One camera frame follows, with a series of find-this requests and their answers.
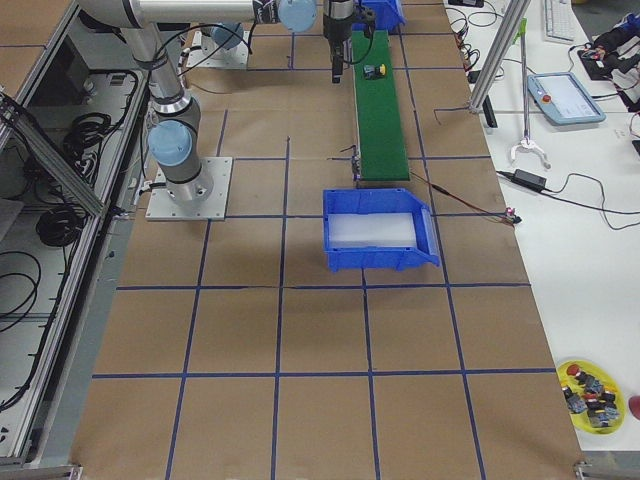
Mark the yellow push button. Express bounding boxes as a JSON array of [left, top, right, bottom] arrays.
[[363, 64, 387, 80]]

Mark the yellow plate of buttons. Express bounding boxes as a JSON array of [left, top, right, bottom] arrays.
[[556, 359, 626, 435]]

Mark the blue plastic bin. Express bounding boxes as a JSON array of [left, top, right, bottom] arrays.
[[323, 188, 441, 272], [362, 0, 406, 33]]

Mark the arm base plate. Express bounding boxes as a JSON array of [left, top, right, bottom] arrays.
[[183, 30, 249, 71], [145, 157, 233, 221]]

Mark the black power adapter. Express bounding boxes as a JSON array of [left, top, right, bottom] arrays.
[[512, 169, 546, 192]]

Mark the white keyboard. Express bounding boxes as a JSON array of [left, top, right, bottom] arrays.
[[542, 0, 575, 44]]

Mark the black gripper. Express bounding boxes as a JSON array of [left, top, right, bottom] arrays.
[[323, 0, 355, 83]]

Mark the left blue plastic bin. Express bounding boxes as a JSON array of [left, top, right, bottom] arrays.
[[362, 0, 406, 33]]

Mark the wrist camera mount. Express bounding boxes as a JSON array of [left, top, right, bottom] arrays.
[[359, 6, 376, 38]]

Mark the aluminium frame post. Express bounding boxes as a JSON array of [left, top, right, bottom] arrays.
[[469, 0, 530, 113]]

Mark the right blue plastic bin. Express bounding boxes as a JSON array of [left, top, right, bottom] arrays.
[[323, 188, 441, 272]]

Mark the teach pendant tablet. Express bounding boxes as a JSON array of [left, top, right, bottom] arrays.
[[527, 72, 606, 126]]

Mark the green handled reacher grabber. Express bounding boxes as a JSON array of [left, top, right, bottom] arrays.
[[510, 18, 551, 169]]

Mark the green conveyor belt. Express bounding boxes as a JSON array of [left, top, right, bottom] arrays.
[[352, 30, 410, 182]]

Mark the white foam pad right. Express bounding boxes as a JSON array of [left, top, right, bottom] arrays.
[[328, 213, 417, 248]]

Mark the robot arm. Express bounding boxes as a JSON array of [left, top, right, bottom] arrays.
[[79, 1, 318, 203]]

